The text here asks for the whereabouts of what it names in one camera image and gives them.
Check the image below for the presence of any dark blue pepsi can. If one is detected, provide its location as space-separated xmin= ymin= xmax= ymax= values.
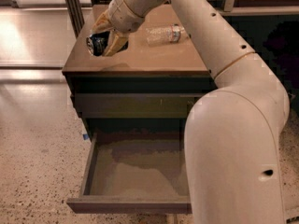
xmin=86 ymin=31 xmax=129 ymax=57

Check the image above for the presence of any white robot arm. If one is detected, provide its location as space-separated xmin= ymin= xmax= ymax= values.
xmin=93 ymin=0 xmax=290 ymax=224

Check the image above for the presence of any clear plastic water bottle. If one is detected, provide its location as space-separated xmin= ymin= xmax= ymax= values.
xmin=146 ymin=24 xmax=189 ymax=46

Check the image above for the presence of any closed top drawer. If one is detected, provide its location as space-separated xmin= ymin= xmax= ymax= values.
xmin=72 ymin=93 xmax=203 ymax=119

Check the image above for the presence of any dark metal post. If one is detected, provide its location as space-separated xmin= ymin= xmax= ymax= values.
xmin=65 ymin=0 xmax=84 ymax=37

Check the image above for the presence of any white power strip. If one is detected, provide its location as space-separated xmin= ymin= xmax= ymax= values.
xmin=286 ymin=207 xmax=299 ymax=223

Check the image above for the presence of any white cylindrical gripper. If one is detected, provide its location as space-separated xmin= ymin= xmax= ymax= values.
xmin=92 ymin=0 xmax=145 ymax=57

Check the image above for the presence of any blue tape piece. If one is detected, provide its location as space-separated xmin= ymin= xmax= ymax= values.
xmin=83 ymin=133 xmax=90 ymax=140

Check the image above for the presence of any open middle drawer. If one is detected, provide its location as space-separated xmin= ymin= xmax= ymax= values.
xmin=66 ymin=132 xmax=192 ymax=214

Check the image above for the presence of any brown drawer cabinet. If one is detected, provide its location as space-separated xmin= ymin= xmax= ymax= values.
xmin=63 ymin=5 xmax=216 ymax=136

